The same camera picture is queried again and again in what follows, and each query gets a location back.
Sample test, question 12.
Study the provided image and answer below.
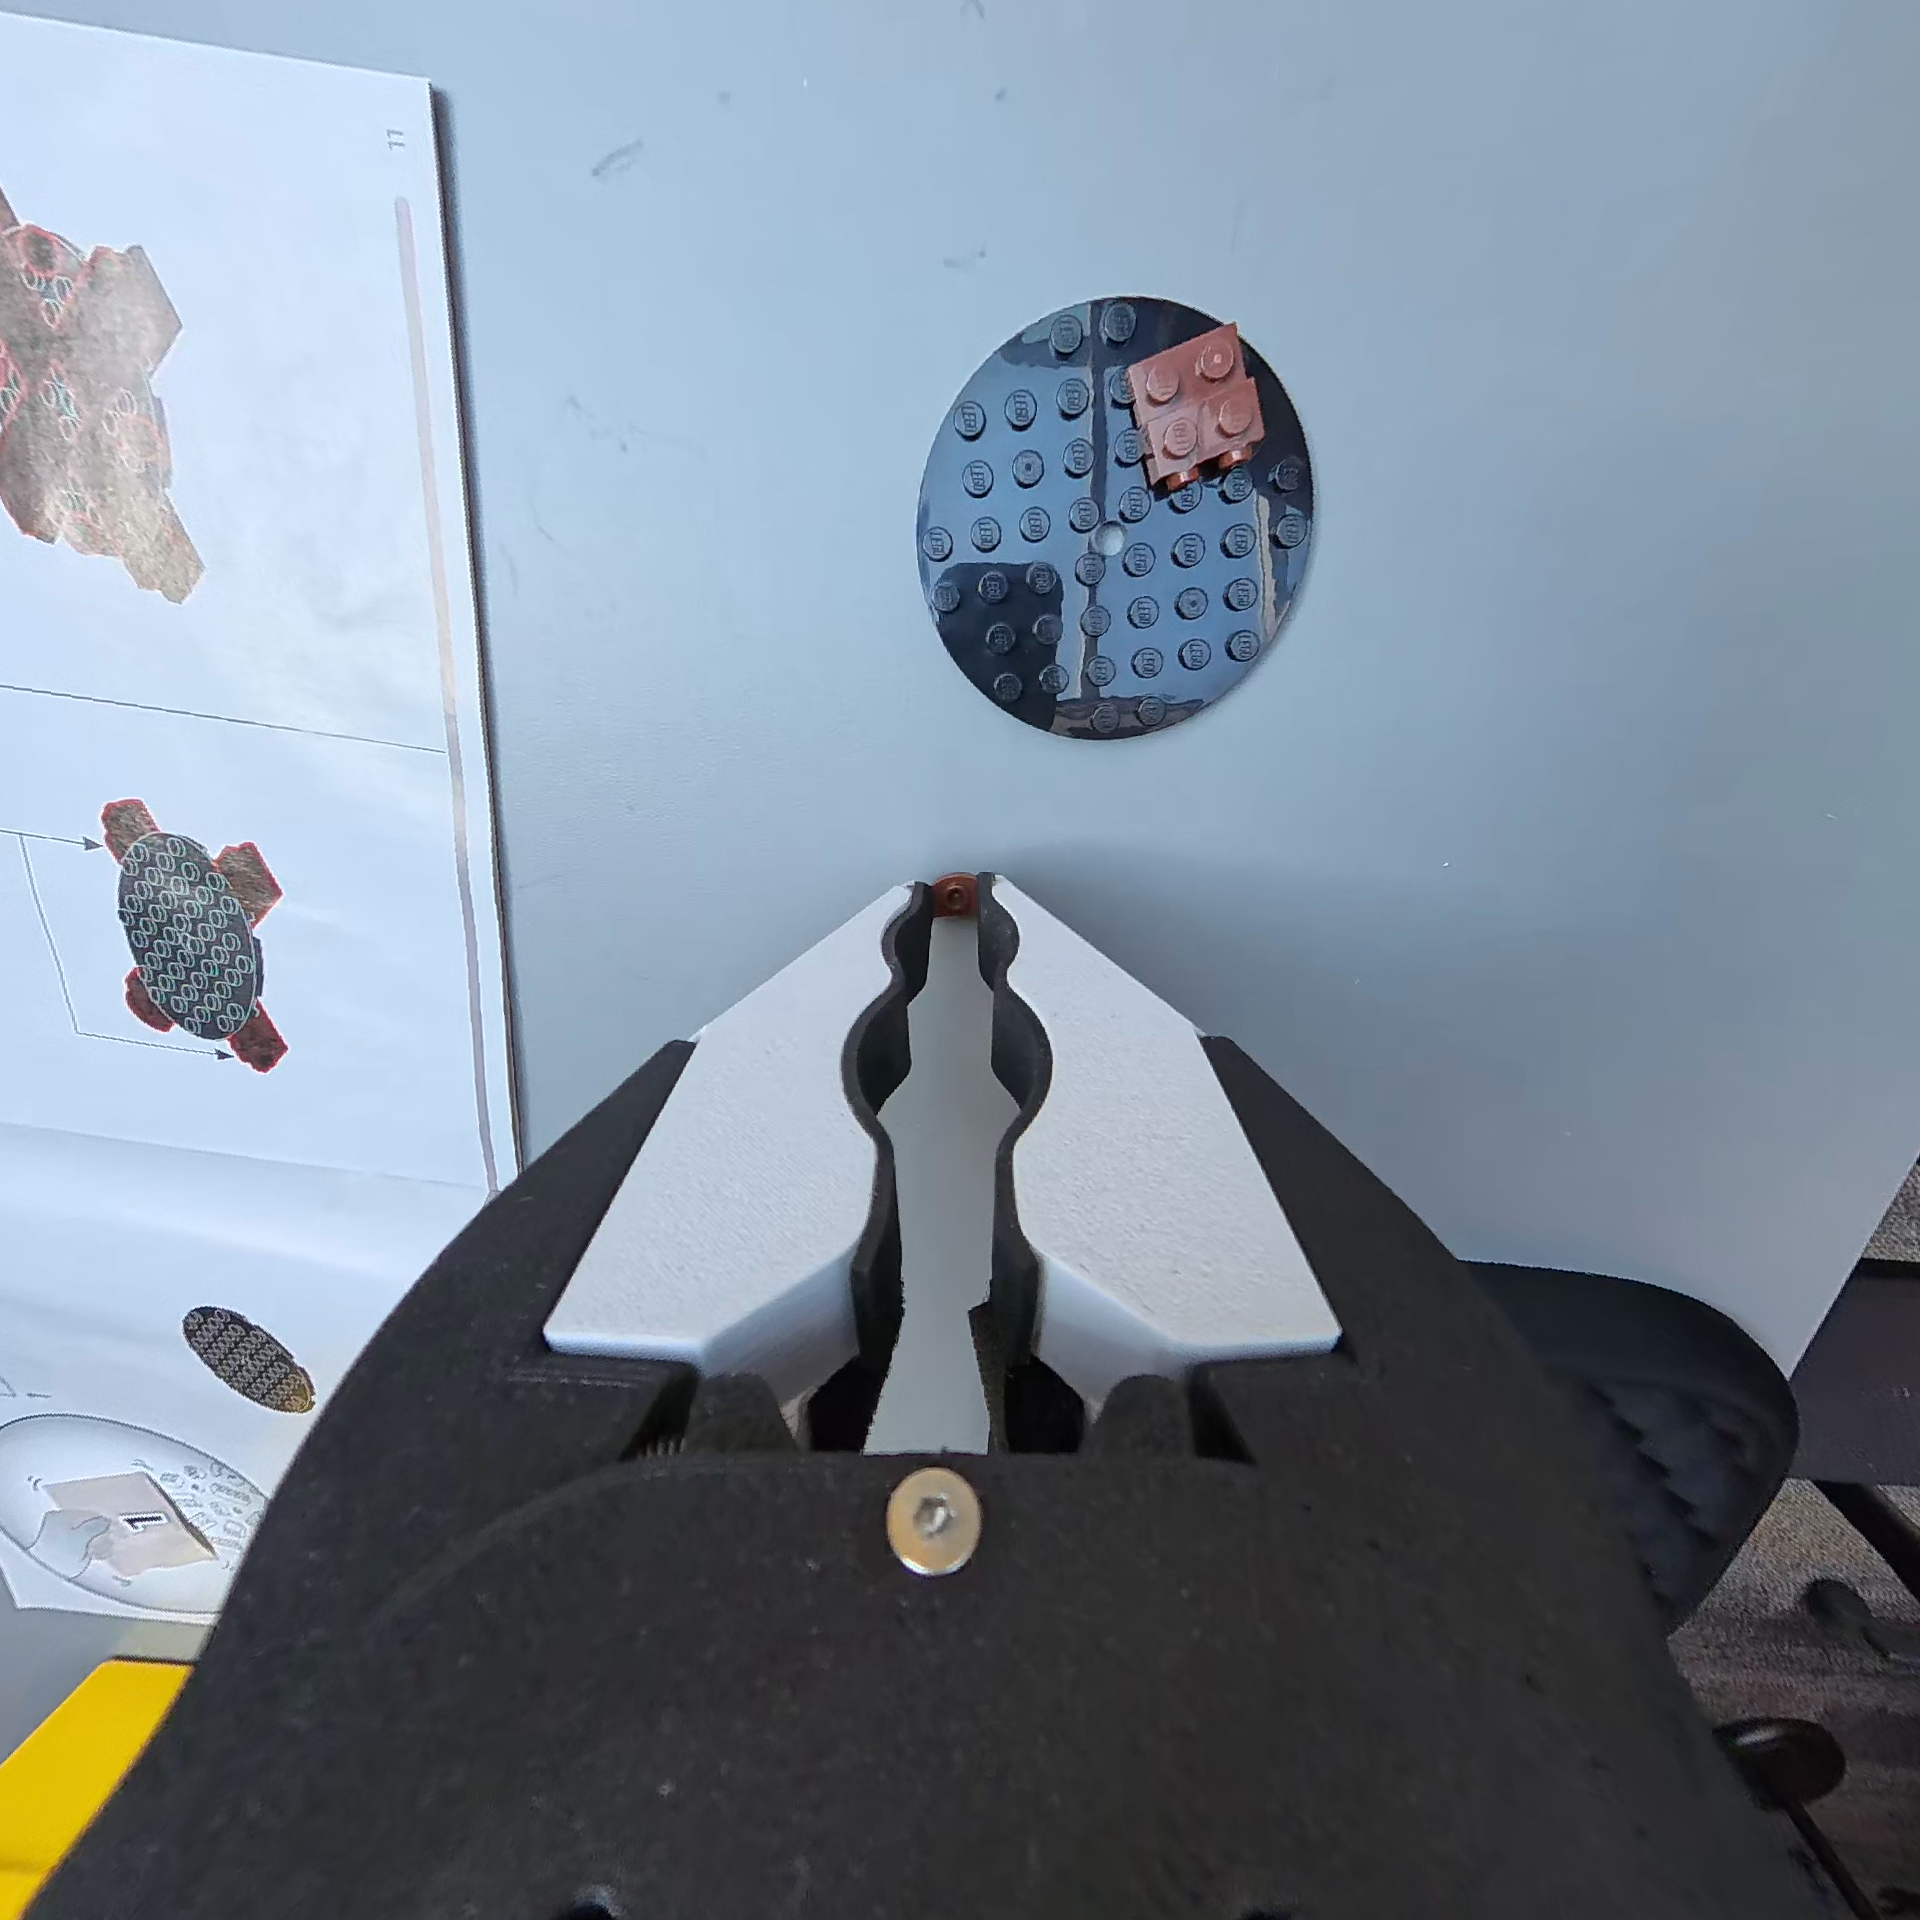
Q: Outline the yellow plastic bin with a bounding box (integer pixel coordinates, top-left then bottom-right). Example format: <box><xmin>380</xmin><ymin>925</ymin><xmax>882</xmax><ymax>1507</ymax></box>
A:
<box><xmin>0</xmin><ymin>1657</ymin><xmax>204</xmax><ymax>1855</ymax></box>

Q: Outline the brown square toy brick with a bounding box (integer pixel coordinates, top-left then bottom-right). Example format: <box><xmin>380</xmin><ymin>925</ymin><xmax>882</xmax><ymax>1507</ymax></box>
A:
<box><xmin>1128</xmin><ymin>319</ymin><xmax>1265</xmax><ymax>490</ymax></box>

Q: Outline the black round studded plate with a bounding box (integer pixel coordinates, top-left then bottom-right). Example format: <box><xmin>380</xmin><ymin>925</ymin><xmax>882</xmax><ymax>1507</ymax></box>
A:
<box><xmin>917</xmin><ymin>295</ymin><xmax>1317</xmax><ymax>740</ymax></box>

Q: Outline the white instruction booklet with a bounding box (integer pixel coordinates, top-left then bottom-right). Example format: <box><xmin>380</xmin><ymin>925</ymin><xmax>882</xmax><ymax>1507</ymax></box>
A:
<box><xmin>0</xmin><ymin>11</ymin><xmax>524</xmax><ymax>1621</ymax></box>

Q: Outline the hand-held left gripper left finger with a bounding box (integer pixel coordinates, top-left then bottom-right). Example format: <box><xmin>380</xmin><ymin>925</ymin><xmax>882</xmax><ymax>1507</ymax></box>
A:
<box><xmin>540</xmin><ymin>877</ymin><xmax>939</xmax><ymax>1374</ymax></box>

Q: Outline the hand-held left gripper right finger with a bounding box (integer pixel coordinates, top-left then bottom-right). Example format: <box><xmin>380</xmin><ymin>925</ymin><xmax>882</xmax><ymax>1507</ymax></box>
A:
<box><xmin>970</xmin><ymin>874</ymin><xmax>1343</xmax><ymax>1391</ymax></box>

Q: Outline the grey desk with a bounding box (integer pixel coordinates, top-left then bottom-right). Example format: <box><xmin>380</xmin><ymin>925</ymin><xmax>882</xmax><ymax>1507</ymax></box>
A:
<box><xmin>0</xmin><ymin>0</ymin><xmax>1920</xmax><ymax>1669</ymax></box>

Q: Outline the black padded wrist rest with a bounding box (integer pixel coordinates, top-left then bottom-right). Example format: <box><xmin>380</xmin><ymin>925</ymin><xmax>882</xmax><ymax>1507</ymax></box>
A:
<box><xmin>1464</xmin><ymin>1260</ymin><xmax>1804</xmax><ymax>1627</ymax></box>

